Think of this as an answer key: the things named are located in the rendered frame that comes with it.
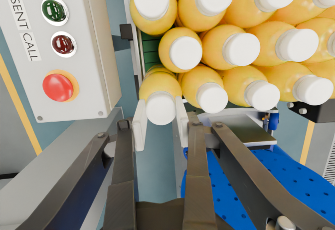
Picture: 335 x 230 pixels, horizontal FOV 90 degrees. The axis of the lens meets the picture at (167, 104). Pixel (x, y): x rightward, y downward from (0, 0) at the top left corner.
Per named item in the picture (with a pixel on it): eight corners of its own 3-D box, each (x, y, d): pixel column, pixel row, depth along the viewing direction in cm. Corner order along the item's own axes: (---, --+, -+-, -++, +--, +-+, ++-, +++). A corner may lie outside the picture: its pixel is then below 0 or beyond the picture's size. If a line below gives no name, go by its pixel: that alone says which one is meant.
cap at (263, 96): (276, 84, 24) (284, 87, 23) (264, 108, 26) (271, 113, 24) (251, 78, 24) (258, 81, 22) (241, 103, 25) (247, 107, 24)
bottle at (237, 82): (236, 62, 41) (291, 76, 24) (226, 89, 44) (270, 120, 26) (209, 55, 40) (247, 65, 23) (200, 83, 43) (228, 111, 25)
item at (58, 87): (52, 100, 22) (46, 103, 21) (43, 73, 21) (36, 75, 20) (79, 98, 22) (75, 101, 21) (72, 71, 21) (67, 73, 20)
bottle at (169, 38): (194, 51, 40) (221, 58, 23) (170, 69, 41) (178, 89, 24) (177, 25, 38) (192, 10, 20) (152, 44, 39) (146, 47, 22)
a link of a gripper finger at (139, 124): (143, 151, 16) (135, 152, 16) (147, 119, 22) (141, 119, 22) (139, 122, 15) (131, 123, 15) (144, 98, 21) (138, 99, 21)
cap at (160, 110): (156, 123, 24) (155, 129, 22) (141, 101, 22) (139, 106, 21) (180, 111, 23) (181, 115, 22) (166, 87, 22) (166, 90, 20)
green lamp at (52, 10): (49, 23, 19) (42, 22, 18) (43, 1, 18) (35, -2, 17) (68, 22, 19) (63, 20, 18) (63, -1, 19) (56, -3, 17)
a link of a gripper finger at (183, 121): (180, 119, 15) (188, 118, 15) (175, 96, 21) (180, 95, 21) (181, 148, 16) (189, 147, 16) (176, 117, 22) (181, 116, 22)
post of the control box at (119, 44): (139, 45, 124) (76, 57, 30) (139, 39, 122) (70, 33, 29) (145, 45, 124) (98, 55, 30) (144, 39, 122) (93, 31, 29)
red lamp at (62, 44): (58, 55, 20) (52, 55, 19) (52, 35, 20) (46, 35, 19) (76, 53, 21) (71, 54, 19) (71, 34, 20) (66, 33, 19)
